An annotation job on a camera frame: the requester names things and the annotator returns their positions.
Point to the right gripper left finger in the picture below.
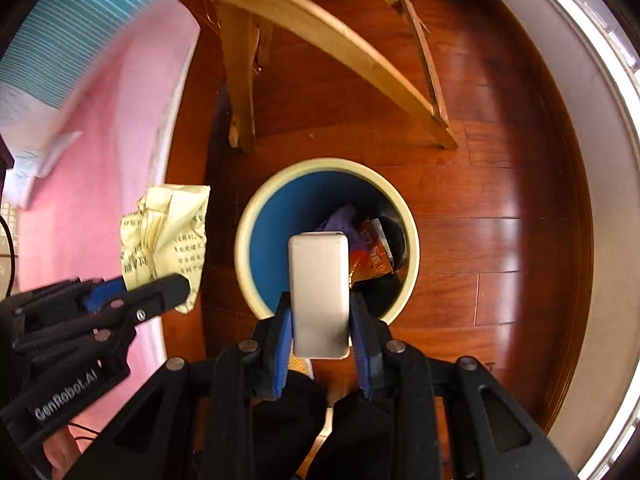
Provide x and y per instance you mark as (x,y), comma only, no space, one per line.
(274,336)

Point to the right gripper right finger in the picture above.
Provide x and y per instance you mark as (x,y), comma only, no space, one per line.
(367,350)

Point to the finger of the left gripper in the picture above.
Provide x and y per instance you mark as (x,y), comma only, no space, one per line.
(131,308)
(58,302)

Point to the yellow printed paper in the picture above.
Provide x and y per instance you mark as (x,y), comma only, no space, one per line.
(166,235)

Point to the white rectangular box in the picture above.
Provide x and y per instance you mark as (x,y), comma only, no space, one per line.
(319,288)

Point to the cream and blue trash bin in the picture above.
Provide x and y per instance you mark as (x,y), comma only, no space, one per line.
(299,230)

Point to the orange snack wrapper in bin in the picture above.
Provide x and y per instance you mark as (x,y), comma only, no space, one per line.
(370,257)

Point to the pink bed sheet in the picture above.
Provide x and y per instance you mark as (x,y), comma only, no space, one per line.
(125,116)

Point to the teal and white tablecloth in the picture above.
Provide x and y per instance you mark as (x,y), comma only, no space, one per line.
(47,62)

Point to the wooden table frame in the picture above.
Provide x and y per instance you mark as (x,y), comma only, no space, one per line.
(246,37)

